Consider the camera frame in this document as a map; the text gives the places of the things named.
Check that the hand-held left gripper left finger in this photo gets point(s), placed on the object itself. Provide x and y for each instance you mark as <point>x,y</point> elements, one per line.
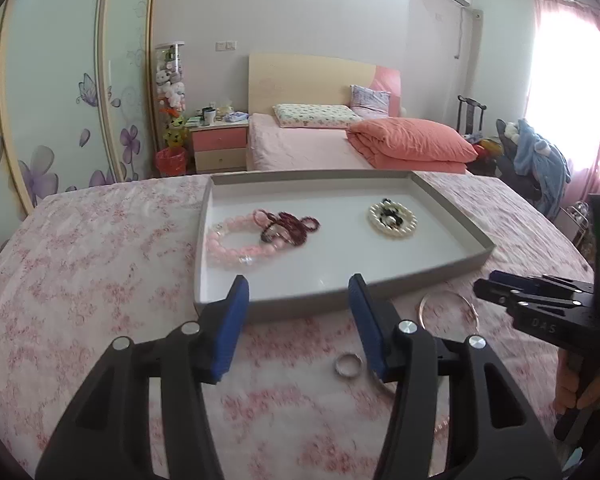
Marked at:
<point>230,330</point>

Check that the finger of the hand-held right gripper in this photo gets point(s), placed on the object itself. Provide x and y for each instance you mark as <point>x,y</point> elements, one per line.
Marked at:
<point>510,278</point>
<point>500,292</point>

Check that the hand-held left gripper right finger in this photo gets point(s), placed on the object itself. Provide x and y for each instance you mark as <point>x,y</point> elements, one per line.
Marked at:
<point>367,330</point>

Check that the thin silver bangle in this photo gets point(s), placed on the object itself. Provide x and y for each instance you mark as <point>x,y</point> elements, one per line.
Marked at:
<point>421,310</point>

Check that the grey cardboard tray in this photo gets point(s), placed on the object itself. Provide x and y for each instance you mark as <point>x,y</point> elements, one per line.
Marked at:
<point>330,255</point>

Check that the person's right hand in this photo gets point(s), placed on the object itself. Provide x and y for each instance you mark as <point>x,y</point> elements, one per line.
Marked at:
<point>597,392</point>

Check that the blue plush robe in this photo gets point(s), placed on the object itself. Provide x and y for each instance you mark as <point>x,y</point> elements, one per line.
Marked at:
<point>540,160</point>

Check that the pink floral tablecloth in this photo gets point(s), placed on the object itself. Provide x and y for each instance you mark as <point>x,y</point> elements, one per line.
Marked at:
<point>105,270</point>

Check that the folded salmon quilt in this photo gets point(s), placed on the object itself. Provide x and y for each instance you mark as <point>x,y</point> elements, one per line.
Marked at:
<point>410,142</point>

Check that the dark wooden chair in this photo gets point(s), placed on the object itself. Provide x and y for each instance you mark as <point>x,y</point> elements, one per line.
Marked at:
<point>470,112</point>

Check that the red waste bin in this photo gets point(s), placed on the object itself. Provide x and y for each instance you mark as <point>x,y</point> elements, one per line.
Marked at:
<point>170,162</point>

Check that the pink and beige nightstand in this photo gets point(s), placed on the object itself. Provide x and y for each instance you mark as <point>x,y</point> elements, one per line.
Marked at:
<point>220,150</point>

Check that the pink bed with beige headboard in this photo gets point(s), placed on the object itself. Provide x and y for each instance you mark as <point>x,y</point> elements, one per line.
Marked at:
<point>300,150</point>

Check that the pink curtain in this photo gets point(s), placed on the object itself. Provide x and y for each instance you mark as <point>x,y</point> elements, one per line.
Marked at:
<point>570,85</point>

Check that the yellow green plush toy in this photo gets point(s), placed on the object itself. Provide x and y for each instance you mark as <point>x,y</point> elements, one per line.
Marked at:
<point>175,132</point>

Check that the white floral pillow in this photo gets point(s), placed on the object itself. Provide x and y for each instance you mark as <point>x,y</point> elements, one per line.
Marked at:
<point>315,116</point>

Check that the lavender print pillow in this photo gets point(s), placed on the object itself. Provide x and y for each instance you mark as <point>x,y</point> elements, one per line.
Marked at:
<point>370,100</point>

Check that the plush toy display tower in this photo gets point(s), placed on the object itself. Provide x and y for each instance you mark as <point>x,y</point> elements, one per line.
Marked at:
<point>170,80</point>

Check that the glass wardrobe with purple flowers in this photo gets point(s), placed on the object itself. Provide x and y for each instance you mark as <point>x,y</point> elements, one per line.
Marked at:
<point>55,85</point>

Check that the white wall switch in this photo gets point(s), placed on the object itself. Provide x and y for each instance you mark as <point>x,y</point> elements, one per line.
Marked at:
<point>226,45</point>

